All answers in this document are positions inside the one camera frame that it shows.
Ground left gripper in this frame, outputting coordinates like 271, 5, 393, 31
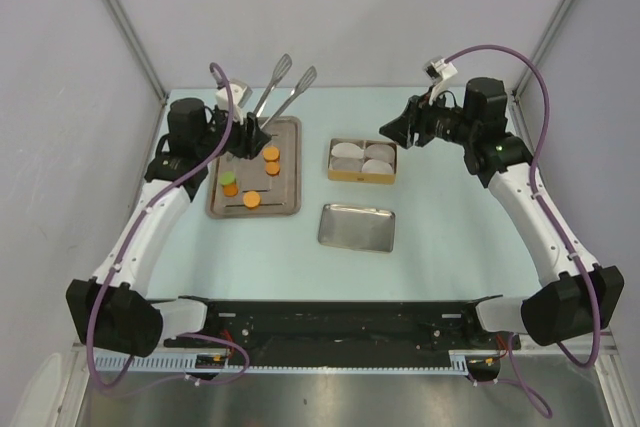
196, 104, 270, 161

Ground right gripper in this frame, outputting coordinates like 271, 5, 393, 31
379, 85, 477, 150

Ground orange cookie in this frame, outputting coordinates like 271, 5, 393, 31
242, 191, 261, 209
223, 183, 239, 197
265, 161, 281, 176
262, 145, 280, 162

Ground green cookie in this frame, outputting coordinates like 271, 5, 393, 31
218, 171, 236, 186

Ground steel tongs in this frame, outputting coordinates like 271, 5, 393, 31
252, 53, 318, 128

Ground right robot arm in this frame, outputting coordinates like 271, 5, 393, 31
379, 77, 624, 348

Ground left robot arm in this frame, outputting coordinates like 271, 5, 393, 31
66, 98, 271, 357

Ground white paper cup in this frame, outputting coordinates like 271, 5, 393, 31
330, 157, 363, 172
331, 142, 364, 159
364, 143, 396, 163
361, 159, 394, 175

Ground steel baking tray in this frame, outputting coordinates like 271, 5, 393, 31
205, 116, 302, 219

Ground gold cookie tin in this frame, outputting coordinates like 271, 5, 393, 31
327, 138, 398, 185

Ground steel tin lid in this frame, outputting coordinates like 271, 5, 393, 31
317, 204, 396, 253

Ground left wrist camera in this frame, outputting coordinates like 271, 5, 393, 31
215, 79, 252, 124

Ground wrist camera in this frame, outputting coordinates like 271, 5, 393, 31
423, 57, 458, 103
215, 79, 252, 124

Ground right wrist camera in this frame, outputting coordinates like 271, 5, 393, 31
423, 57, 458, 103

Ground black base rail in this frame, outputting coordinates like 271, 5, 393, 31
164, 300, 508, 366

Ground white cable duct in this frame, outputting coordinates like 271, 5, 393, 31
92, 349, 501, 374

